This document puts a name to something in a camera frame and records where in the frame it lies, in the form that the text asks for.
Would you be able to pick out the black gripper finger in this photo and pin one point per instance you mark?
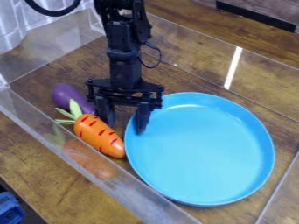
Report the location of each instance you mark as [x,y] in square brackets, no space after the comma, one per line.
[141,116]
[105,110]

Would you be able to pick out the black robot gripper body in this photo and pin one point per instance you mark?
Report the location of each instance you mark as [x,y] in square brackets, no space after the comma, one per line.
[124,88]

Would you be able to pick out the orange toy carrot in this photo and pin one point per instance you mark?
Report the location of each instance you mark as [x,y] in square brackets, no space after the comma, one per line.
[92,131]

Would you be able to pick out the purple toy eggplant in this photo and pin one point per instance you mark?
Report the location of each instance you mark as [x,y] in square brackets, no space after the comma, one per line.
[63,93]

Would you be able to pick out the blue plastic plate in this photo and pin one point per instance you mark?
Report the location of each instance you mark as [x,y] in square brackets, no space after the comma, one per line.
[205,153]

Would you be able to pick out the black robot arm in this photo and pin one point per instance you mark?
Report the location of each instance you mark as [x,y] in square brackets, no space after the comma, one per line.
[125,25]

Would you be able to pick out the white patterned curtain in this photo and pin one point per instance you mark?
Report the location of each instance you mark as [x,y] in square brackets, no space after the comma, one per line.
[20,20]

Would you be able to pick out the blue object at corner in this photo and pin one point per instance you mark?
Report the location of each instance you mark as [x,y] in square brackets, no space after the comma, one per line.
[11,209]

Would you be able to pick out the clear acrylic enclosure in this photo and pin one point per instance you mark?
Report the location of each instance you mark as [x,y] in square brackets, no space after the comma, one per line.
[207,52]

